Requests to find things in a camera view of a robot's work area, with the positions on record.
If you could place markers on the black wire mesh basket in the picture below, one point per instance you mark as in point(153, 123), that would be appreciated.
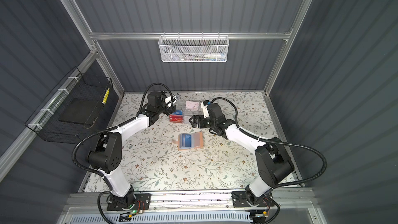
point(44, 122)

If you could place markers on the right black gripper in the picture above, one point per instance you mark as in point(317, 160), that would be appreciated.
point(201, 123)

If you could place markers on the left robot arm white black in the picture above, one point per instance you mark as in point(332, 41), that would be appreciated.
point(106, 157)

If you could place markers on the white tube in basket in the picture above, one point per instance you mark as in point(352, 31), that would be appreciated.
point(216, 57)

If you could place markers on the red card in organizer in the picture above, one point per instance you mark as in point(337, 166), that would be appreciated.
point(176, 118)

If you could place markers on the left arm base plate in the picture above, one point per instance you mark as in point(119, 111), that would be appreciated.
point(131, 202)

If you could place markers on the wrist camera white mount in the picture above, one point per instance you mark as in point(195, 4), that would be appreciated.
point(204, 106)
point(170, 100)

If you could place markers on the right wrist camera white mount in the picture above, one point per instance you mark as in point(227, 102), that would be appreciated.
point(204, 106)

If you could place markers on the black pad in basket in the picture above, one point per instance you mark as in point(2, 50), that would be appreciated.
point(79, 111)

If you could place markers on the yellow tag on basket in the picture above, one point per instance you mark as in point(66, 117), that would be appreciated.
point(105, 97)

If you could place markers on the clear acrylic card organizer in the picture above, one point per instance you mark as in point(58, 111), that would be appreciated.
point(187, 114)

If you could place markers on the pink card in organizer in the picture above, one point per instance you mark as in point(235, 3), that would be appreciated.
point(191, 105)

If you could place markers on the pink leather card holder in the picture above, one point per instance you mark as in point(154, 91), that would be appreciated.
point(197, 140)

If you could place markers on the blue credit card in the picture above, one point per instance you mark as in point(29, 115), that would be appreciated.
point(179, 113)
point(185, 141)

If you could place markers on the white wire mesh basket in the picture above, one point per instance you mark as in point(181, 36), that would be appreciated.
point(191, 50)

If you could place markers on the aluminium front rail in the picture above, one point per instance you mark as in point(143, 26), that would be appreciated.
point(198, 200)

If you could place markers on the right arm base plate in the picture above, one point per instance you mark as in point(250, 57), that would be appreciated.
point(243, 199)

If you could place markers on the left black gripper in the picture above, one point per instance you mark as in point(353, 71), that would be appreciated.
point(169, 110)

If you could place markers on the white perforated cable duct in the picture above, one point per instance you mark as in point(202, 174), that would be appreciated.
point(184, 217)

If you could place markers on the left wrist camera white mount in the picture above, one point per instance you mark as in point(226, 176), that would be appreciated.
point(170, 100)

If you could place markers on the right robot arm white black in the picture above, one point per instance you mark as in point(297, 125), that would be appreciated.
point(273, 162)

